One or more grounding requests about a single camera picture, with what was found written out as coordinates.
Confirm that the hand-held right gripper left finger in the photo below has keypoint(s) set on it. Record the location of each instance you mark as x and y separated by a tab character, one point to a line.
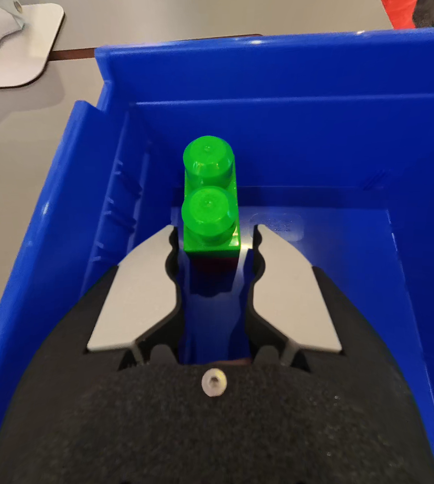
130	306

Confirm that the blue storage bin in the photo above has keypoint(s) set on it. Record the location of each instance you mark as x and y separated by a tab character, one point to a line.
315	151

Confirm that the green mega block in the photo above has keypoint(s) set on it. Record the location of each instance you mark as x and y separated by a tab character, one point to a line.
209	212

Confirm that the red plastic object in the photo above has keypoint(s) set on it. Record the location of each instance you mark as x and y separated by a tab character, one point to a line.
398	11

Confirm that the white board stand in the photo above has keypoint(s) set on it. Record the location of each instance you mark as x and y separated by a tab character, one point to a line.
28	45

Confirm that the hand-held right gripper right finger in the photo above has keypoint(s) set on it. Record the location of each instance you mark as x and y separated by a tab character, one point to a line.
300	306

